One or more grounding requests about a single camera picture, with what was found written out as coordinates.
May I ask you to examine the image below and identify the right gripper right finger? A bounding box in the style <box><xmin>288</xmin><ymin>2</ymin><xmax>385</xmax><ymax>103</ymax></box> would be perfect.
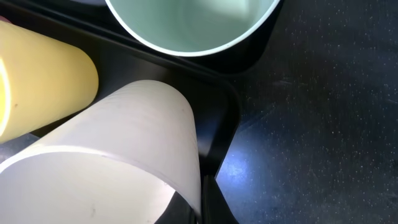
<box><xmin>201</xmin><ymin>175</ymin><xmax>240</xmax><ymax>224</ymax></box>

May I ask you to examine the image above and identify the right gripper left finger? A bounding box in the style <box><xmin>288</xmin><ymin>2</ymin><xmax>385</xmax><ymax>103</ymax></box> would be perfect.
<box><xmin>154</xmin><ymin>191</ymin><xmax>197</xmax><ymax>224</ymax></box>

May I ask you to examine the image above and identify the black tray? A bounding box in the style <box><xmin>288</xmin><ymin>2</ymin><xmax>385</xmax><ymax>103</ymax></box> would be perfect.
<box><xmin>12</xmin><ymin>0</ymin><xmax>284</xmax><ymax>76</ymax></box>
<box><xmin>0</xmin><ymin>6</ymin><xmax>243</xmax><ymax>187</ymax></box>

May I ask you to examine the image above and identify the yellow cup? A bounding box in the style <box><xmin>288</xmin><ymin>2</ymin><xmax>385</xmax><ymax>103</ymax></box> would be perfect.
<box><xmin>0</xmin><ymin>20</ymin><xmax>100</xmax><ymax>144</ymax></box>

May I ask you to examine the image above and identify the green cup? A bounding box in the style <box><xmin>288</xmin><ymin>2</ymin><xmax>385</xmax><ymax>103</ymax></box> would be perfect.
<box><xmin>104</xmin><ymin>0</ymin><xmax>282</xmax><ymax>58</ymax></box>

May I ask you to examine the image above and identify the white cup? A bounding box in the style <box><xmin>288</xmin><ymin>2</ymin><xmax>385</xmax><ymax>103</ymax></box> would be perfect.
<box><xmin>0</xmin><ymin>80</ymin><xmax>202</xmax><ymax>224</ymax></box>

